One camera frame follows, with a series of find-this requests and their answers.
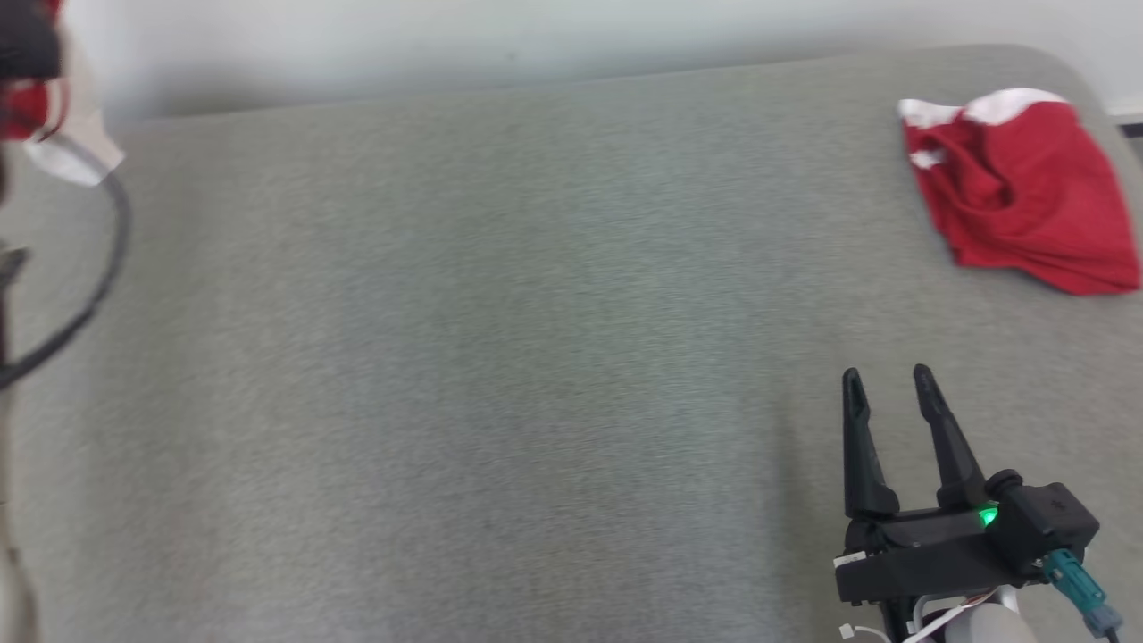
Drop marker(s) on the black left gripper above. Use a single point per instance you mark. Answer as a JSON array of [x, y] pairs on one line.
[[27, 40]]

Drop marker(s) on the red shorts with white stripe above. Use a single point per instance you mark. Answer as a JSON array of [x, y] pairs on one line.
[[1027, 196]]

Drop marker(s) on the red jersey with number print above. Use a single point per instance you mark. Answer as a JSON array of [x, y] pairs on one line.
[[62, 143]]

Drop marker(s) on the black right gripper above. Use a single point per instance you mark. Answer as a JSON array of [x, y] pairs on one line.
[[929, 554]]

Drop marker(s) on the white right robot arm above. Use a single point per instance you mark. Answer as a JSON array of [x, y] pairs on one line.
[[987, 625]]

